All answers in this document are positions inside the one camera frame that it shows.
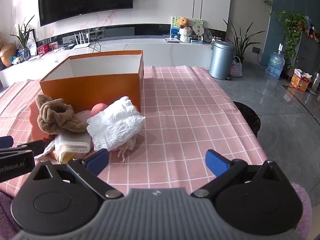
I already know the white folded towel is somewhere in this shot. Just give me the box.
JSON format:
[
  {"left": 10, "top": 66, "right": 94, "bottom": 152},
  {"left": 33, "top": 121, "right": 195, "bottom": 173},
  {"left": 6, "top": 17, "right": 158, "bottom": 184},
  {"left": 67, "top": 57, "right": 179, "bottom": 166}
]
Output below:
[{"left": 35, "top": 131, "right": 92, "bottom": 164}]

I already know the purple fuzzy rug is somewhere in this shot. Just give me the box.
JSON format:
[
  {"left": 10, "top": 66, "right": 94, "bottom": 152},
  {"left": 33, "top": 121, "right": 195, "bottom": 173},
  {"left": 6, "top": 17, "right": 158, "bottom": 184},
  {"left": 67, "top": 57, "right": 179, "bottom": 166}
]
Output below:
[{"left": 1, "top": 182, "right": 312, "bottom": 239}]

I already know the blue water jug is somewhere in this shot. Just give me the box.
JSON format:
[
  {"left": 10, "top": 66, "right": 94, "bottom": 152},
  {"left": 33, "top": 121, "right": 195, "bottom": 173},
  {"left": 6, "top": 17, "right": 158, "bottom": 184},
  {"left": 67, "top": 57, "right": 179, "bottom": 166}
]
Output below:
[{"left": 265, "top": 43, "right": 285, "bottom": 80}]

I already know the green potted plant left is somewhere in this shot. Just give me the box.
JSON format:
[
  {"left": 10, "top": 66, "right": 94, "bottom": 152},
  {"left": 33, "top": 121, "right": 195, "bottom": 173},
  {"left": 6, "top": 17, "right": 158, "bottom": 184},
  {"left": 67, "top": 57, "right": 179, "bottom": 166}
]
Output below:
[{"left": 12, "top": 16, "right": 35, "bottom": 61}]

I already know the silver pedal trash can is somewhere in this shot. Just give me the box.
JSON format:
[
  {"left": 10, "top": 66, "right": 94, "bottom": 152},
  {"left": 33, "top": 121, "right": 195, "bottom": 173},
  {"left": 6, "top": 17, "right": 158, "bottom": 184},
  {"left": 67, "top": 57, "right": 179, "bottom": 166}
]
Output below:
[{"left": 209, "top": 40, "right": 235, "bottom": 80}]

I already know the black mesh waste basket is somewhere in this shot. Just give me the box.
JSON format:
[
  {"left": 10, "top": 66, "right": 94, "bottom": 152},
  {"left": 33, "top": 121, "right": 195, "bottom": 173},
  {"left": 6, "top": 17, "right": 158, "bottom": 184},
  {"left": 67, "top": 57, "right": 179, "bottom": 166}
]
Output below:
[{"left": 233, "top": 101, "right": 261, "bottom": 138}]

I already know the golden brown vase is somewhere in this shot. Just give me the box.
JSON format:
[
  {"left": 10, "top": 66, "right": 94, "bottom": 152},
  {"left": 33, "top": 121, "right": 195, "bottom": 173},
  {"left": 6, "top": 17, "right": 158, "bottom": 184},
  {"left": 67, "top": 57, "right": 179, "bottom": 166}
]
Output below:
[{"left": 0, "top": 43, "right": 17, "bottom": 67}]

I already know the hanging vine plant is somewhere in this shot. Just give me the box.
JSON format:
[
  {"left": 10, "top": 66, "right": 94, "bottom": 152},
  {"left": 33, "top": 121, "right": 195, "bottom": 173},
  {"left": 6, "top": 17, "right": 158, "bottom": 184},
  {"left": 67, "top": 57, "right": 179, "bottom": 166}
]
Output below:
[{"left": 275, "top": 10, "right": 307, "bottom": 69}]

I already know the brown knitted plush toy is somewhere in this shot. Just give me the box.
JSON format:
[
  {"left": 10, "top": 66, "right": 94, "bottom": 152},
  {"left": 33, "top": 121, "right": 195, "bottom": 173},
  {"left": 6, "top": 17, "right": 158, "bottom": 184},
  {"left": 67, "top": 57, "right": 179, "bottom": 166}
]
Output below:
[{"left": 35, "top": 94, "right": 87, "bottom": 135}]

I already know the red yellow snack box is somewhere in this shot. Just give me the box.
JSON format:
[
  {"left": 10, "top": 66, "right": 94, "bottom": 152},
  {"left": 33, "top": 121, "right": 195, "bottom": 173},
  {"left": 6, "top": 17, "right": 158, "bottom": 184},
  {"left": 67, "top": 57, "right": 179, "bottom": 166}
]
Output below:
[{"left": 291, "top": 68, "right": 312, "bottom": 92}]

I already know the orange cardboard box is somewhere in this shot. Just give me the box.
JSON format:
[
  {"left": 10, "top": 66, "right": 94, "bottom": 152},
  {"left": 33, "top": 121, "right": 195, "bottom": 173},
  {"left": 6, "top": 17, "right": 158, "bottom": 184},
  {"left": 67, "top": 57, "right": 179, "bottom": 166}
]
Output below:
[{"left": 40, "top": 50, "right": 144, "bottom": 113}]

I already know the white crumpled diaper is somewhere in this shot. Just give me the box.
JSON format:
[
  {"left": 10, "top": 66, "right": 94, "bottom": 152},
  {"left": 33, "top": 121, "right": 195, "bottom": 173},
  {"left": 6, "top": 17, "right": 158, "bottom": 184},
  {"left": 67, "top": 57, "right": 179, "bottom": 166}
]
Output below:
[{"left": 87, "top": 96, "right": 145, "bottom": 151}]

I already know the woven pink basket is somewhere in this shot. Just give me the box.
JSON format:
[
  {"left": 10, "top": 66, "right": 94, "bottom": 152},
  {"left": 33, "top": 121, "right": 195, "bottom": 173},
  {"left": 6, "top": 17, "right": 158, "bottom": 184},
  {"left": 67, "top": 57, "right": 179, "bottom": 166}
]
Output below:
[{"left": 230, "top": 55, "right": 242, "bottom": 77}]

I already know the pink round ball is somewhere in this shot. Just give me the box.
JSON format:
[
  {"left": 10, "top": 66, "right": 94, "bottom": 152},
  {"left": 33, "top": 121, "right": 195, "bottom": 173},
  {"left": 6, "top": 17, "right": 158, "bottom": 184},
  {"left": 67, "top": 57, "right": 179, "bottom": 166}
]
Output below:
[{"left": 91, "top": 103, "right": 108, "bottom": 116}]

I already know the small teddy bear figure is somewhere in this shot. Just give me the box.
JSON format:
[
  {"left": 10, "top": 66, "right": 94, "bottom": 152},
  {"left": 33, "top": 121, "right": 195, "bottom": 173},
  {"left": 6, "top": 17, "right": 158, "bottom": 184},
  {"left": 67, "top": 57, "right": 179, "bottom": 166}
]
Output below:
[{"left": 178, "top": 17, "right": 189, "bottom": 28}]

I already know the white wifi router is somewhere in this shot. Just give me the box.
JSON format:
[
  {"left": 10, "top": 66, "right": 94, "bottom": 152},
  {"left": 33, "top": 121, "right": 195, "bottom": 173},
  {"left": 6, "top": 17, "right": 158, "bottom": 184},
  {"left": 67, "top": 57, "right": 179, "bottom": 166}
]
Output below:
[{"left": 73, "top": 31, "right": 90, "bottom": 49}]

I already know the red gift box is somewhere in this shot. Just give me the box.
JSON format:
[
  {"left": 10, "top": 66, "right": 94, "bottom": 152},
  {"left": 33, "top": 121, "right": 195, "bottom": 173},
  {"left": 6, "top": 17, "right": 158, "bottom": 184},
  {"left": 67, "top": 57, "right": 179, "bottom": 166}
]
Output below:
[{"left": 37, "top": 44, "right": 49, "bottom": 54}]

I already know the pink white crochet toy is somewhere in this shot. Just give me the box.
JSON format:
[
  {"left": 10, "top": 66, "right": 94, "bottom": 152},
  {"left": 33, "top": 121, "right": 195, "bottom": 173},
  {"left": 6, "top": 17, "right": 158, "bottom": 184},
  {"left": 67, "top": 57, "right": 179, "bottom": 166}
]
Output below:
[{"left": 111, "top": 135, "right": 137, "bottom": 163}]

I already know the pink checkered tablecloth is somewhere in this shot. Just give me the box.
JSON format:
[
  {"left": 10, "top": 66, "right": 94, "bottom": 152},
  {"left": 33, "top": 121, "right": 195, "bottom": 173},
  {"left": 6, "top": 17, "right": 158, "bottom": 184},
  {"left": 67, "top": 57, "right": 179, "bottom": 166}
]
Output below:
[{"left": 0, "top": 65, "right": 269, "bottom": 193}]

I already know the tall leafy floor plant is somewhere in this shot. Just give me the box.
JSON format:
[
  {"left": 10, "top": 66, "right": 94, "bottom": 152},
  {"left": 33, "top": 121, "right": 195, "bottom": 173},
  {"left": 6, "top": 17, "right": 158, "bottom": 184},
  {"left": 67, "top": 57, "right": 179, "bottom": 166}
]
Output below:
[{"left": 223, "top": 20, "right": 265, "bottom": 63}]

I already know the white tv console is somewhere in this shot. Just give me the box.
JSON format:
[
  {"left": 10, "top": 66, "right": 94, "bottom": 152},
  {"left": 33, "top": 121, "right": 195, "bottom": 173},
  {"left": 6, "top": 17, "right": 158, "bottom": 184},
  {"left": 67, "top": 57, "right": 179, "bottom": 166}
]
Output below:
[{"left": 1, "top": 38, "right": 212, "bottom": 88}]

